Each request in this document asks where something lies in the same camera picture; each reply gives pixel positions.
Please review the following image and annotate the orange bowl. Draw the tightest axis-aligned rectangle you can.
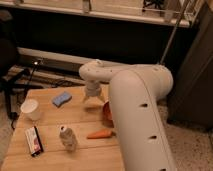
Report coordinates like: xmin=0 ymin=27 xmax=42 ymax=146
xmin=102 ymin=102 xmax=114 ymax=127

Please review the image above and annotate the black office chair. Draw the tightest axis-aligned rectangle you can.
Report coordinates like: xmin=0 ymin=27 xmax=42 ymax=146
xmin=0 ymin=9 xmax=44 ymax=130

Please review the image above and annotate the orange carrot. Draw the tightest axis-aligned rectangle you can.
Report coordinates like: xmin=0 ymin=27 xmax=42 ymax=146
xmin=87 ymin=130 xmax=114 ymax=139

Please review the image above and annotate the metal pole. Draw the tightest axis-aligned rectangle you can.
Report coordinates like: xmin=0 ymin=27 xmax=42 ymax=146
xmin=159 ymin=0 xmax=190 ymax=65

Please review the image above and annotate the white paper cup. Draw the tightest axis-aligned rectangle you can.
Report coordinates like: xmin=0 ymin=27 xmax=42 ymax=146
xmin=21 ymin=99 xmax=41 ymax=121

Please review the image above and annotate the dark cabinet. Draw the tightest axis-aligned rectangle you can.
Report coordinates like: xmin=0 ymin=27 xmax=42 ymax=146
xmin=167 ymin=2 xmax=213 ymax=129

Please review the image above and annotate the blue sponge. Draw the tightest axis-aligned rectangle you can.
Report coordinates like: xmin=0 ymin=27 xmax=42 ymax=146
xmin=52 ymin=92 xmax=72 ymax=107

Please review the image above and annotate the clear plastic bottle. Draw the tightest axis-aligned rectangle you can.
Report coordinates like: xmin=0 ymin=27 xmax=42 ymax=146
xmin=59 ymin=125 xmax=77 ymax=152

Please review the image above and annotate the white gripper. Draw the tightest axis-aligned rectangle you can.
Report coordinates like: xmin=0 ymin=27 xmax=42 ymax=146
xmin=82 ymin=81 xmax=105 ymax=103

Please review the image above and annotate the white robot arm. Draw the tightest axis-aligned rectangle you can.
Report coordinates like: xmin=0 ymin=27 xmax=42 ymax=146
xmin=79 ymin=60 xmax=177 ymax=171

